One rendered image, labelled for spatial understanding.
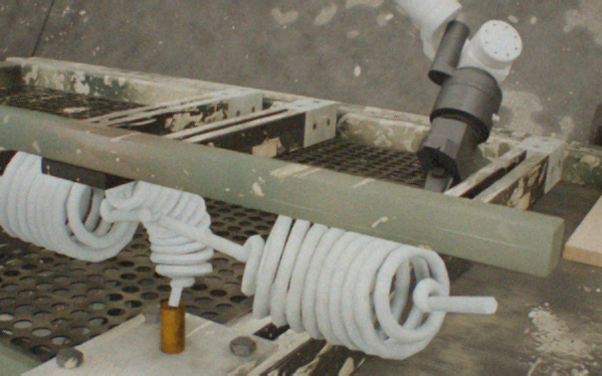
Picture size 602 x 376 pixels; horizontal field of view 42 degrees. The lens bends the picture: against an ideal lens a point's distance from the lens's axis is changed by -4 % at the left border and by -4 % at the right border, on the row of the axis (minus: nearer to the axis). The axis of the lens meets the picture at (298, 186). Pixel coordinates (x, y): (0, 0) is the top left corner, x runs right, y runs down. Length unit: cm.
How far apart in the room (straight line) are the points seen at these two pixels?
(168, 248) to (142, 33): 281
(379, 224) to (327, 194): 3
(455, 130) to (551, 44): 157
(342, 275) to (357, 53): 238
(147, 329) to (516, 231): 30
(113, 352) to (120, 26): 290
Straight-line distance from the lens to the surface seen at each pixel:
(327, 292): 42
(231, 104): 160
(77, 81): 203
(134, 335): 54
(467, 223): 32
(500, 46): 116
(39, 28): 368
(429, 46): 122
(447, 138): 106
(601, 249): 108
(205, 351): 52
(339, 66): 278
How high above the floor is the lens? 226
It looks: 59 degrees down
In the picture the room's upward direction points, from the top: 47 degrees counter-clockwise
